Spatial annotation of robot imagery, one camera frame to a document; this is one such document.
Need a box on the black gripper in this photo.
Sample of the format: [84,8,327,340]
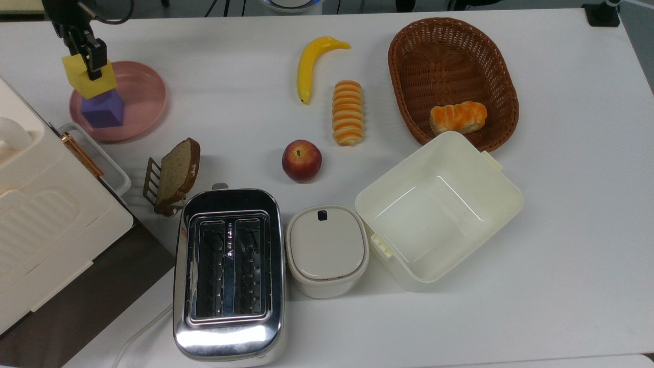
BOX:
[43,0,108,81]

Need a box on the yellow foam cube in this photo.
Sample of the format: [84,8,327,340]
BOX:
[62,51,117,100]

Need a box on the purple foam cube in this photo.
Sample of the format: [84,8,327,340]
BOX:
[81,88,126,128]

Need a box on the pink plate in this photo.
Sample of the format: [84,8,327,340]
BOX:
[69,61,167,144]

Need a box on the bread slice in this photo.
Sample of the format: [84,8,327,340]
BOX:
[155,137,201,210]

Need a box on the cream toy cabinet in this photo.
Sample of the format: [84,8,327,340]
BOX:
[0,76,134,335]

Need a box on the yellow banana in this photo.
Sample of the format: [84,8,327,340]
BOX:
[297,36,351,105]

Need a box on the red apple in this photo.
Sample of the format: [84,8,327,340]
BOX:
[282,140,323,183]

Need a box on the orange striped bread roll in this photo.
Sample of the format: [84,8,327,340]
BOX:
[332,80,365,146]

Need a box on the small white lidded trash can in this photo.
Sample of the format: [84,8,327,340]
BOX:
[285,205,370,299]

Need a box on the cream chrome toaster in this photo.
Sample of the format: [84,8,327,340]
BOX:
[173,183,287,364]

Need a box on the brown wicker basket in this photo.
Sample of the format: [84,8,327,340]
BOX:
[388,17,520,153]

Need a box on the orange glazed twisted bread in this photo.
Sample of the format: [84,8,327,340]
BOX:
[429,101,488,135]

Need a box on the cream square plastic bin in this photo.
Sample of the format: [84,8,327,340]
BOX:
[355,131,524,292]

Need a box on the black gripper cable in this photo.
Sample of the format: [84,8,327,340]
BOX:
[91,0,134,26]

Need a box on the copper cabinet door handle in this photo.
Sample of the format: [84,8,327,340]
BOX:
[61,132,104,178]

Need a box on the white box handle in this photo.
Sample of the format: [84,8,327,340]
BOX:
[58,123,132,206]

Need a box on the white toaster power cable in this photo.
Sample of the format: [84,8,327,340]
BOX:
[111,304,174,368]

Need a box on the black table clamp mount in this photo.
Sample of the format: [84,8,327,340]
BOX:
[582,0,621,27]

